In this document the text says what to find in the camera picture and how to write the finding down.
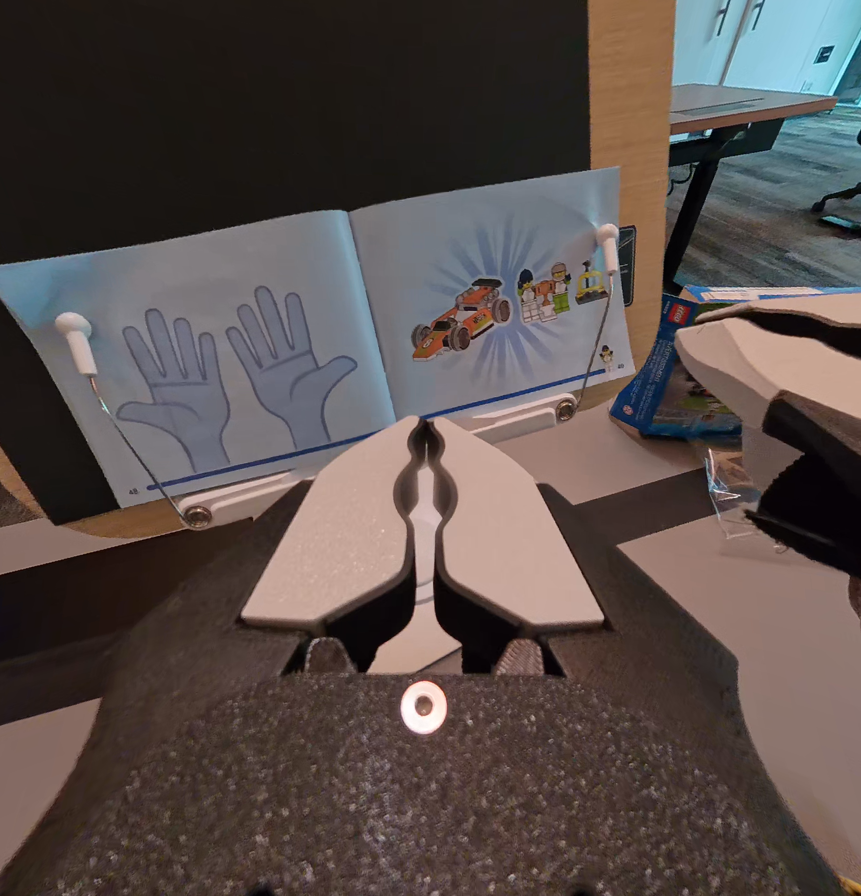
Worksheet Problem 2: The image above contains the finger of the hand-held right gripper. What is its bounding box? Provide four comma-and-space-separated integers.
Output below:
676, 320, 861, 484
694, 287, 861, 330

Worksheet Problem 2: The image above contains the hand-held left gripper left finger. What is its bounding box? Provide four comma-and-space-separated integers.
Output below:
242, 418, 426, 634

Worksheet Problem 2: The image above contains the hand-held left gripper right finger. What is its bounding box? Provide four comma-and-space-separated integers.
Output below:
431, 418, 606, 638

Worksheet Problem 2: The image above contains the white booklet stand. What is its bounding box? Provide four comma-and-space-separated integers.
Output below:
53, 224, 627, 676

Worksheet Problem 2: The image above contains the lego instruction booklet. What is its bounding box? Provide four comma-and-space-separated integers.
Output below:
0, 168, 638, 508

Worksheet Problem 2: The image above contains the blue lego set box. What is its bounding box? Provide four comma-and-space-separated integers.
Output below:
609, 285, 823, 445

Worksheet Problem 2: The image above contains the clear plastic bag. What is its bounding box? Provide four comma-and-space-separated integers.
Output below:
704, 446, 788, 547

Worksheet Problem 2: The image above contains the black office chair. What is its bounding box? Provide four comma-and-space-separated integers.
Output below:
809, 105, 861, 242

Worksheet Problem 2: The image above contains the wooden desk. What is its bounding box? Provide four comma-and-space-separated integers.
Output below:
669, 84, 840, 288

